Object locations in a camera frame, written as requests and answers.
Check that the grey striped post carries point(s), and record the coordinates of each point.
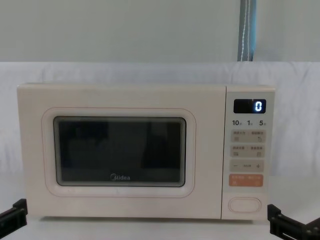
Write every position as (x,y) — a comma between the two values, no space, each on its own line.
(247,30)

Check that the cream microwave oven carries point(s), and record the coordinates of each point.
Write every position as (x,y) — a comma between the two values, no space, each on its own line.
(125,97)

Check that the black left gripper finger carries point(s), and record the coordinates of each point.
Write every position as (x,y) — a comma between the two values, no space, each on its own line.
(18,211)

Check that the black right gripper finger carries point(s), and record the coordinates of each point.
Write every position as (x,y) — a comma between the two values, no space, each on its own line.
(277,217)

